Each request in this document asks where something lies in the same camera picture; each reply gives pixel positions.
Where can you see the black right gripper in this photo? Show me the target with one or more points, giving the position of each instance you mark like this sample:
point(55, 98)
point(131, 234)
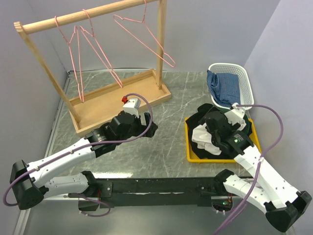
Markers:
point(214, 107)

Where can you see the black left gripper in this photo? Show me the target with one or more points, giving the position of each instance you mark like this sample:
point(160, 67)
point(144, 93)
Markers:
point(141, 128)

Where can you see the white and green t shirt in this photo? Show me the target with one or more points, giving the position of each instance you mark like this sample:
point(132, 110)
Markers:
point(201, 137)

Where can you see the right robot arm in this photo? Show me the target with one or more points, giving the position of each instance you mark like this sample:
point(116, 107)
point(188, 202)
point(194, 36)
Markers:
point(281, 203)

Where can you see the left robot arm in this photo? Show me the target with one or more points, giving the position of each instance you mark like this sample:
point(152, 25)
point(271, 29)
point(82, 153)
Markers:
point(33, 182)

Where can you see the black clothes pile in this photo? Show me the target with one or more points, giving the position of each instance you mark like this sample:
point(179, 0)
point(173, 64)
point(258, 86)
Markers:
point(193, 121)

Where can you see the blue checked cloth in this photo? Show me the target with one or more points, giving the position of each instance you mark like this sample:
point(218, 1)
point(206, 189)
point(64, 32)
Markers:
point(224, 87)

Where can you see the yellow plastic tray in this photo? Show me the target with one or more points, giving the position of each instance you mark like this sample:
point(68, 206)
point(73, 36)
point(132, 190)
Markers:
point(193, 158)

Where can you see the white plastic basket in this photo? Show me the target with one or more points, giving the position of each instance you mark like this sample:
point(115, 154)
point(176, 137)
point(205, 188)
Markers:
point(246, 94)

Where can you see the wooden clothes rack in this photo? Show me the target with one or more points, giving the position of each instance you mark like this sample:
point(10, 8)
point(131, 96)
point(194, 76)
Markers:
point(92, 108)

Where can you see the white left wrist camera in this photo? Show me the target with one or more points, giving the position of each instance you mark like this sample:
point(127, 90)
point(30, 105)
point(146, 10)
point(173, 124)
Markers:
point(131, 105)

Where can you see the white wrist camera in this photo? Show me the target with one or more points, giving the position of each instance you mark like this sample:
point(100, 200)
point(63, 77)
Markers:
point(235, 115)
point(131, 105)

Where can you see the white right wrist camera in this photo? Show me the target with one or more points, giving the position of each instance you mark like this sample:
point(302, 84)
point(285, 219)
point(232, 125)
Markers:
point(235, 115)

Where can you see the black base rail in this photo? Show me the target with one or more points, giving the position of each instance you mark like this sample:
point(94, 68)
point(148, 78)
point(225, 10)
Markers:
point(122, 192)

